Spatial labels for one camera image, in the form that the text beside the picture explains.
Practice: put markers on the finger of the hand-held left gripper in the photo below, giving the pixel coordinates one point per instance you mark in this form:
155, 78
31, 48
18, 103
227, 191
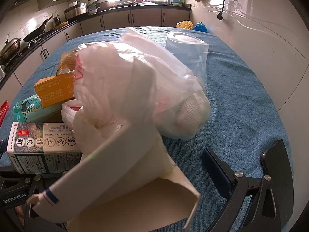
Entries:
3, 145

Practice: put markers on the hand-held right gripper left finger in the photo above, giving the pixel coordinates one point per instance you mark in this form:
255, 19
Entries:
36, 186

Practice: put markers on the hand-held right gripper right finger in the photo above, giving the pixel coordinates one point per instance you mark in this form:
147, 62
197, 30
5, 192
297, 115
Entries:
214, 171

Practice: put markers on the white green medicine box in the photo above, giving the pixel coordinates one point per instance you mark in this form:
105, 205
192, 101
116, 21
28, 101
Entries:
36, 140

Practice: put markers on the red plastic basket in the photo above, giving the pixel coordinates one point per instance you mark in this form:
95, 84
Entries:
3, 112

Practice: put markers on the clear plastic cup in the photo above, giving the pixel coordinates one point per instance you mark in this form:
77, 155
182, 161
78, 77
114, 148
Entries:
185, 53

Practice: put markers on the teal carton with cartoon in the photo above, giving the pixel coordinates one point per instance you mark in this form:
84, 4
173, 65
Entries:
26, 110

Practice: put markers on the clear bag with beige contents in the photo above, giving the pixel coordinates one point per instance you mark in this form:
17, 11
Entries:
190, 118

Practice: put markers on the orange cardboard box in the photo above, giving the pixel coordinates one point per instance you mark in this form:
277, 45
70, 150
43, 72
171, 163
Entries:
53, 89

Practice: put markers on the blue table cloth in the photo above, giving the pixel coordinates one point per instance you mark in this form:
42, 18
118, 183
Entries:
241, 101

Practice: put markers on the steel lidded pot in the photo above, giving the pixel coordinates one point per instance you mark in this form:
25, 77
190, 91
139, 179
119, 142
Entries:
9, 47

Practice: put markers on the gas stove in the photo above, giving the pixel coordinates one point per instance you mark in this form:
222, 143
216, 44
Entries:
29, 44

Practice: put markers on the black wok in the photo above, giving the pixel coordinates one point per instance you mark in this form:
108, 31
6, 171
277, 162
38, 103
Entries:
33, 35

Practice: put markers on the white plastic bag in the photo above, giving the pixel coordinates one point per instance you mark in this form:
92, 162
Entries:
115, 77

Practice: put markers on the yellow plate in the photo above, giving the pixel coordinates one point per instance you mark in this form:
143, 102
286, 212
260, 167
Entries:
60, 24

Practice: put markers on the steel kettle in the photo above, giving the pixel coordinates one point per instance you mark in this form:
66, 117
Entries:
56, 20

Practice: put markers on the blue plastic bag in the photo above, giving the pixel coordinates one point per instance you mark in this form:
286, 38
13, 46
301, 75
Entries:
200, 27

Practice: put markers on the yellow plastic bag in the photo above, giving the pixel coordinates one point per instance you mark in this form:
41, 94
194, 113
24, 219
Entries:
184, 25

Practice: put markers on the steel rice cooker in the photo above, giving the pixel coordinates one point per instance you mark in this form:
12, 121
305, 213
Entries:
77, 9

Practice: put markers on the beige lower cabinets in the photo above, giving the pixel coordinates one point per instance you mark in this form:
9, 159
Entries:
144, 17

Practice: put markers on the black kitchen counter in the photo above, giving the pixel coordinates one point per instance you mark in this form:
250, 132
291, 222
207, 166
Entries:
149, 5

